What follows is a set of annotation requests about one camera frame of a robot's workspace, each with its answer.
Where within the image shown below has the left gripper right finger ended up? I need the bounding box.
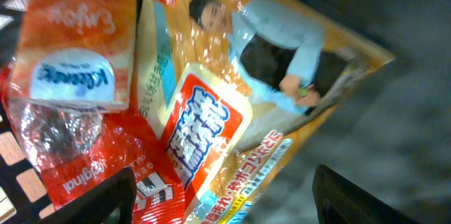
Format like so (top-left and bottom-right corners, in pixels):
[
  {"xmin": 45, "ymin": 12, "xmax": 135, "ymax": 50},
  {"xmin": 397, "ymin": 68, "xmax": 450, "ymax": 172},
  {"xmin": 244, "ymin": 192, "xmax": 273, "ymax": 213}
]
[{"xmin": 312, "ymin": 165, "xmax": 418, "ymax": 224}]

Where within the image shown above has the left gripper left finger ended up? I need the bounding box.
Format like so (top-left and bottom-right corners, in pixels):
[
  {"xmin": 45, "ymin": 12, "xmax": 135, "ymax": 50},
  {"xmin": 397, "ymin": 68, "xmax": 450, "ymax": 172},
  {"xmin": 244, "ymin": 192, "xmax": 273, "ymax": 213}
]
[{"xmin": 39, "ymin": 167, "xmax": 137, "ymax": 224}]

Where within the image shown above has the red snack bag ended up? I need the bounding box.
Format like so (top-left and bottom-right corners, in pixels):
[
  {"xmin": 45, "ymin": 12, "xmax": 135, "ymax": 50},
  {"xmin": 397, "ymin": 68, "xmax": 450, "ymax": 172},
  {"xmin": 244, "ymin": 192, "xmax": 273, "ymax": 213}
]
[{"xmin": 1, "ymin": 66, "xmax": 185, "ymax": 223}]

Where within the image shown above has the yellow wet wipes pack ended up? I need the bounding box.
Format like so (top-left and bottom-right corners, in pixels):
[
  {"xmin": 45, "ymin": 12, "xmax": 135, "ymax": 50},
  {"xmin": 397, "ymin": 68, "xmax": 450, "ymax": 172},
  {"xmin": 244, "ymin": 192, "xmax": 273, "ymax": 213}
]
[{"xmin": 135, "ymin": 0, "xmax": 394, "ymax": 223}]

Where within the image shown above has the orange Kleenex tissue pack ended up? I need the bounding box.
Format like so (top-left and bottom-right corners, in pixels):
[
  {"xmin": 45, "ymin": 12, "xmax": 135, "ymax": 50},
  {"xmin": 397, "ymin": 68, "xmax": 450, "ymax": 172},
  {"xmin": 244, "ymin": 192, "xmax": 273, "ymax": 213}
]
[{"xmin": 8, "ymin": 0, "xmax": 137, "ymax": 113}]

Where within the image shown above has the grey plastic mesh basket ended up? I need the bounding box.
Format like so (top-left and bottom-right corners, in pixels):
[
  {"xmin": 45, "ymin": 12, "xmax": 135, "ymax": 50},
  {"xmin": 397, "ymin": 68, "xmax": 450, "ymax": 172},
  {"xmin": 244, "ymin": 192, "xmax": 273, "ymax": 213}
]
[{"xmin": 1, "ymin": 0, "xmax": 50, "ymax": 223}]

